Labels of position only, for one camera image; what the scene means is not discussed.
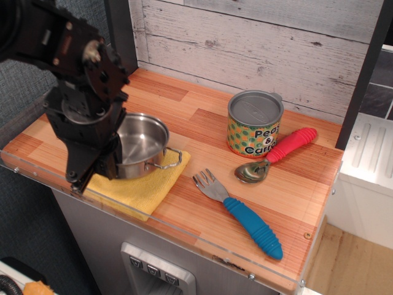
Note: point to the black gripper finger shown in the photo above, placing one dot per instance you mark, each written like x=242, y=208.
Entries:
x=80, y=180
x=109, y=158

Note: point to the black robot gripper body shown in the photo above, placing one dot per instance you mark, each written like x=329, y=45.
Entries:
x=84, y=137

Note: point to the small stainless steel pan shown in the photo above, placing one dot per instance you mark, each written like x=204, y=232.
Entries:
x=144, y=140

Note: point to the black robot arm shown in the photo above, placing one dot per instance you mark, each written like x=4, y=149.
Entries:
x=85, y=109

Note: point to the yellow folded cloth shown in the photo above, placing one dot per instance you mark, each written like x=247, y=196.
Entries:
x=135, y=197

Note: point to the clear acrylic edge guard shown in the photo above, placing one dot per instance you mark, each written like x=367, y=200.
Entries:
x=100, y=232

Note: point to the orange black object corner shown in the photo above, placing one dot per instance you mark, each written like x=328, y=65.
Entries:
x=19, y=278

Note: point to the grey toy fridge dispenser panel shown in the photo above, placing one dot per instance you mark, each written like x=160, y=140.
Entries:
x=150, y=274

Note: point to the peas and carrots toy can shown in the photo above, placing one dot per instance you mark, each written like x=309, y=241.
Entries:
x=254, y=118

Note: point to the white toy sink unit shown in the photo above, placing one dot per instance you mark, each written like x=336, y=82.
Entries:
x=361, y=199

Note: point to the blue handled fork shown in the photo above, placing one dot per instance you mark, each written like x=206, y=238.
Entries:
x=256, y=227

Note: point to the red handled spoon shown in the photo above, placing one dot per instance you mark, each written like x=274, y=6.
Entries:
x=255, y=172

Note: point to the dark right vertical post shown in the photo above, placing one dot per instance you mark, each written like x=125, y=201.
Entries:
x=374, y=48

